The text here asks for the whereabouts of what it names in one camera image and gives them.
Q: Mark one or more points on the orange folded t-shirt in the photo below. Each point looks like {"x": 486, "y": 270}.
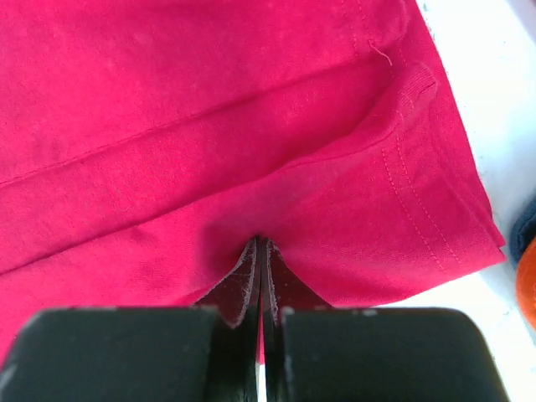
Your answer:
{"x": 526, "y": 284}

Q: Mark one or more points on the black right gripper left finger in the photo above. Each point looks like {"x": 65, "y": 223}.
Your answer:
{"x": 205, "y": 352}

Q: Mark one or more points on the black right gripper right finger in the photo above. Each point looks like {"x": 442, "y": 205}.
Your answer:
{"x": 315, "y": 352}

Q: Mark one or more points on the magenta pink t-shirt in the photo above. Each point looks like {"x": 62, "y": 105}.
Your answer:
{"x": 144, "y": 143}

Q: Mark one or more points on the blue folded t-shirt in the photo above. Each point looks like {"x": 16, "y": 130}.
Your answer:
{"x": 522, "y": 233}

